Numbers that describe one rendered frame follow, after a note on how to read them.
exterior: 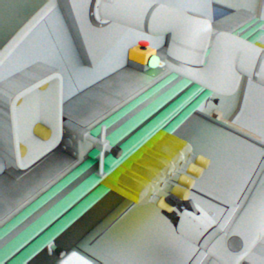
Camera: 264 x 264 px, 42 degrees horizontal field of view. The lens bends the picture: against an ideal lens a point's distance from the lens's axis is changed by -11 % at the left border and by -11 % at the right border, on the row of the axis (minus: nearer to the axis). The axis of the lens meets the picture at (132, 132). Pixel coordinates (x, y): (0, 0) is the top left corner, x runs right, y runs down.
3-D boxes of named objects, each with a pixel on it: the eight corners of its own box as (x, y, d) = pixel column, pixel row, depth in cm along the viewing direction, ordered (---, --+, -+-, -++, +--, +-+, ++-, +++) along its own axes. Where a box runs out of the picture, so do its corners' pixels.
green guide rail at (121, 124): (88, 135, 104) (112, 148, 100) (88, 132, 103) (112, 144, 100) (256, 18, 225) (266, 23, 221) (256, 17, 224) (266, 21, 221)
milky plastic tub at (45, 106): (1, 158, 94) (20, 174, 90) (-9, 87, 80) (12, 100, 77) (42, 129, 106) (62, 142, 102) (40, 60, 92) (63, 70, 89)
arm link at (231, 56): (267, 48, 83) (249, 104, 90) (188, 12, 92) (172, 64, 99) (260, 50, 75) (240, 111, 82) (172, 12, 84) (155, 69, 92)
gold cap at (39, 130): (31, 134, 100) (42, 141, 98) (35, 122, 99) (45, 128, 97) (39, 134, 103) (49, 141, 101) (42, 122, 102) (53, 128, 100)
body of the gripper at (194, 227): (214, 242, 98) (188, 221, 105) (225, 221, 92) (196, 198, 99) (196, 256, 94) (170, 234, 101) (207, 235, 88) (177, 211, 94)
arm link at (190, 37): (167, 1, 94) (220, 20, 88) (155, 42, 100) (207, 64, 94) (150, -1, 86) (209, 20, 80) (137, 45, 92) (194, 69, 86)
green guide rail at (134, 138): (87, 155, 108) (110, 168, 105) (88, 152, 107) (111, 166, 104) (254, 27, 229) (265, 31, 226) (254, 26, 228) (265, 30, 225)
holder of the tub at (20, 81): (3, 171, 97) (20, 185, 94) (-9, 87, 81) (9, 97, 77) (41, 143, 109) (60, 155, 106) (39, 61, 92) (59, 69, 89)
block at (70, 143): (59, 150, 107) (78, 161, 104) (58, 124, 102) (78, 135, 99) (67, 145, 110) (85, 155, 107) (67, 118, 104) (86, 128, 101)
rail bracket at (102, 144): (78, 166, 106) (113, 188, 101) (78, 117, 95) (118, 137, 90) (84, 161, 108) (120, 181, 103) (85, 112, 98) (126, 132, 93)
